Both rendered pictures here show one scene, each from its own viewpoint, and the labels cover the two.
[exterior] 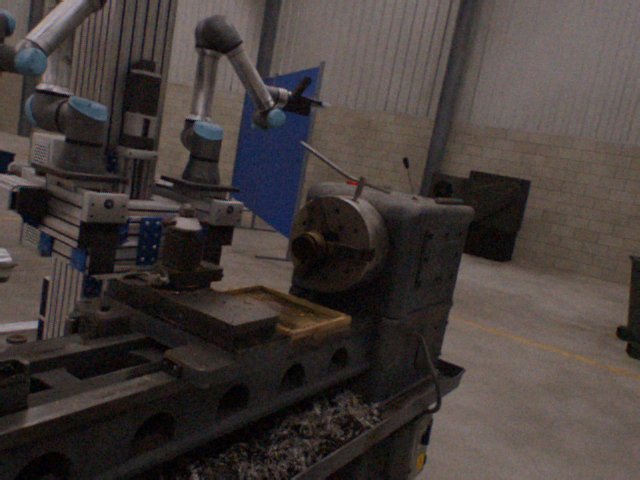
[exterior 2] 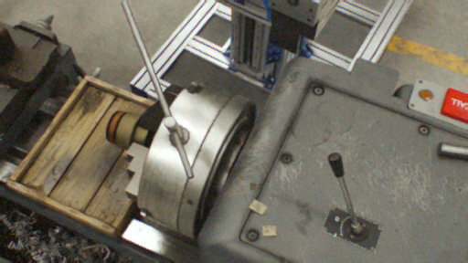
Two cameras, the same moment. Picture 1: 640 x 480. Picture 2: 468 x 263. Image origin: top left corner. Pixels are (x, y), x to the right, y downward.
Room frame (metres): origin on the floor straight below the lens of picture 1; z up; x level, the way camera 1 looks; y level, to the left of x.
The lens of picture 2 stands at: (1.85, -0.60, 2.09)
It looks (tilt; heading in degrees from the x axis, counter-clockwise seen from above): 60 degrees down; 79
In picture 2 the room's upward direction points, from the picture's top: 2 degrees clockwise
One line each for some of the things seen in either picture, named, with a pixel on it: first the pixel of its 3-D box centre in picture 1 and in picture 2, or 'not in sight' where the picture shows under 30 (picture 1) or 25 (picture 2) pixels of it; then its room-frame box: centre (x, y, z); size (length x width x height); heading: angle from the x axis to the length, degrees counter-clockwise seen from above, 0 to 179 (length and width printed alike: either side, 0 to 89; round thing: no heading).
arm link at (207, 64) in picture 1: (204, 86); not in sight; (2.40, 0.56, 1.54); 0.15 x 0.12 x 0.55; 30
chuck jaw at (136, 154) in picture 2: (347, 251); (143, 178); (1.75, -0.10, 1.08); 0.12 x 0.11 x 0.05; 57
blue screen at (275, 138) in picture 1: (264, 152); not in sight; (8.67, 1.00, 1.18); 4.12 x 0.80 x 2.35; 20
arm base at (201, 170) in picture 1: (202, 169); not in sight; (2.28, 0.49, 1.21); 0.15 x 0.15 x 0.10
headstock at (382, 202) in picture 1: (385, 243); (377, 228); (2.21, -0.27, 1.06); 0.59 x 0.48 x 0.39; 147
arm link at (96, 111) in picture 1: (84, 119); not in sight; (1.90, 0.81, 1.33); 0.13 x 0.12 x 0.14; 72
